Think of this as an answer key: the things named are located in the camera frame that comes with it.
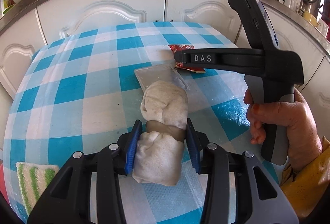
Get white cloth bundle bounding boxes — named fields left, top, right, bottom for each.
left=133, top=81, right=188, bottom=186

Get green striped white sponge cloth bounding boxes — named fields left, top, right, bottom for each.
left=16, top=162, right=59, bottom=215

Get yellow sleeve forearm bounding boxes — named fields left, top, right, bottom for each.
left=280, top=137, right=329, bottom=219

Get white kitchen cabinet doors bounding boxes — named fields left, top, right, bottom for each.
left=1, top=0, right=329, bottom=126

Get person's right hand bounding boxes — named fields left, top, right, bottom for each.
left=244, top=89, right=323, bottom=172

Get clear plastic tray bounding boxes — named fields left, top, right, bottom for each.
left=134, top=64, right=189, bottom=92

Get blue white checkered tablecloth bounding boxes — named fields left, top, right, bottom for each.
left=2, top=21, right=280, bottom=224

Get red snack wrapper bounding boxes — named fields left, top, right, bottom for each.
left=168, top=44, right=206, bottom=74

